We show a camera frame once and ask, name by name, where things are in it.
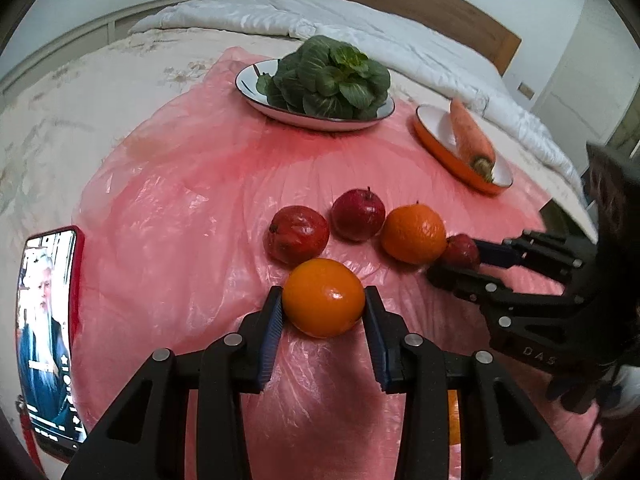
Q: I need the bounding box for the green leafy vegetable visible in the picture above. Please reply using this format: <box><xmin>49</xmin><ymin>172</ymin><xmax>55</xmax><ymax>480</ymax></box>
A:
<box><xmin>257</xmin><ymin>36</ymin><xmax>392</xmax><ymax>121</ymax></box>

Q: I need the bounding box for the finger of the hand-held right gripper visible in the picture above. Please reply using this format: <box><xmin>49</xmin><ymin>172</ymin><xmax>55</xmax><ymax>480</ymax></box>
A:
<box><xmin>426</xmin><ymin>262</ymin><xmax>571</xmax><ymax>333</ymax></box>
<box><xmin>472</xmin><ymin>229</ymin><xmax>586</xmax><ymax>283</ymax></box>

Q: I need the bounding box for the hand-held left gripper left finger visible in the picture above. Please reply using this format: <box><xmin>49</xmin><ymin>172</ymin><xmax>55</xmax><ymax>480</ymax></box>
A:
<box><xmin>62</xmin><ymin>286</ymin><xmax>286</xmax><ymax>480</ymax></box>

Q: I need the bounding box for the white low slatted cabinet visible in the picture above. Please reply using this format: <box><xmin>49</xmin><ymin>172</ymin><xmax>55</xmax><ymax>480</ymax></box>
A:
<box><xmin>0</xmin><ymin>0</ymin><xmax>193</xmax><ymax>91</ymax></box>

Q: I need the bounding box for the person's right hand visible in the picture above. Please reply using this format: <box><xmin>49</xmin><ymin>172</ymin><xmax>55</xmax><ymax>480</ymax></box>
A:
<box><xmin>546</xmin><ymin>360</ymin><xmax>626</xmax><ymax>415</ymax></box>

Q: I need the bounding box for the white oval plate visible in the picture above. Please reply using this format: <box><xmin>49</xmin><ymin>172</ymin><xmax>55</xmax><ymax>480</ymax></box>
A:
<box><xmin>236</xmin><ymin>59</ymin><xmax>396</xmax><ymax>132</ymax></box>

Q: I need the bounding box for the orange enamel plate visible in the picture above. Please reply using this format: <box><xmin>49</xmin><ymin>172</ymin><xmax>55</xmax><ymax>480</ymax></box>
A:
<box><xmin>413</xmin><ymin>104</ymin><xmax>515</xmax><ymax>196</ymax></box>

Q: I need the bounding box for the pink plastic sheet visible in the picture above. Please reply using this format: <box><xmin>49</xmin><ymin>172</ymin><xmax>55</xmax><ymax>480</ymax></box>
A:
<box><xmin>70</xmin><ymin>46</ymin><xmax>606</xmax><ymax>480</ymax></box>

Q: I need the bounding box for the white wardrobe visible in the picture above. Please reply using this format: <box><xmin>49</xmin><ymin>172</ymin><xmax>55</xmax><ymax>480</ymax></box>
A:
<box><xmin>530</xmin><ymin>0</ymin><xmax>640</xmax><ymax>161</ymax></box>

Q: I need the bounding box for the orange mandarin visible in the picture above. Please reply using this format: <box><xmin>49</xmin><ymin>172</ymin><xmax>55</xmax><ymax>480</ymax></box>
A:
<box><xmin>381</xmin><ymin>202</ymin><xmax>447</xmax><ymax>264</ymax></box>
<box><xmin>447</xmin><ymin>390</ymin><xmax>462</xmax><ymax>446</ymax></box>
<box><xmin>282</xmin><ymin>258</ymin><xmax>366</xmax><ymax>338</ymax></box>

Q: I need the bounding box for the red wrist strap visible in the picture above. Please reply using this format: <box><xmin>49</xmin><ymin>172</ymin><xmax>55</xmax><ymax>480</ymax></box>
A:
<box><xmin>15</xmin><ymin>394</ymin><xmax>43</xmax><ymax>480</ymax></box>

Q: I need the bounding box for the carrot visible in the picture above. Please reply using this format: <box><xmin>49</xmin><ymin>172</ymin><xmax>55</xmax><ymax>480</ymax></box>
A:
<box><xmin>448</xmin><ymin>97</ymin><xmax>497</xmax><ymax>181</ymax></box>

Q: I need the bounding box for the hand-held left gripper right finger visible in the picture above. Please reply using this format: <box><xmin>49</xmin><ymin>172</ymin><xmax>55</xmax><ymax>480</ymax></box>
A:
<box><xmin>363</xmin><ymin>285</ymin><xmax>583</xmax><ymax>480</ymax></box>

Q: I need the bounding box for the red apple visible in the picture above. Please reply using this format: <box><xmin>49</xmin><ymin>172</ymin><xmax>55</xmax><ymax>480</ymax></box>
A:
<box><xmin>331</xmin><ymin>187</ymin><xmax>387</xmax><ymax>242</ymax></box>
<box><xmin>440</xmin><ymin>234</ymin><xmax>482</xmax><ymax>271</ymax></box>
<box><xmin>263</xmin><ymin>205</ymin><xmax>331</xmax><ymax>266</ymax></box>

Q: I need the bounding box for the red smartphone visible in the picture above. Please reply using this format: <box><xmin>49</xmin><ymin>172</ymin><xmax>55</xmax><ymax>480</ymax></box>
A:
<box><xmin>15</xmin><ymin>226</ymin><xmax>88</xmax><ymax>463</ymax></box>

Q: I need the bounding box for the white duvet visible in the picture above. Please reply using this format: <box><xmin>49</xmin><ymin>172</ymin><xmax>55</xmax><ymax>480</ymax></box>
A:
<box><xmin>127</xmin><ymin>0</ymin><xmax>586</xmax><ymax>196</ymax></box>

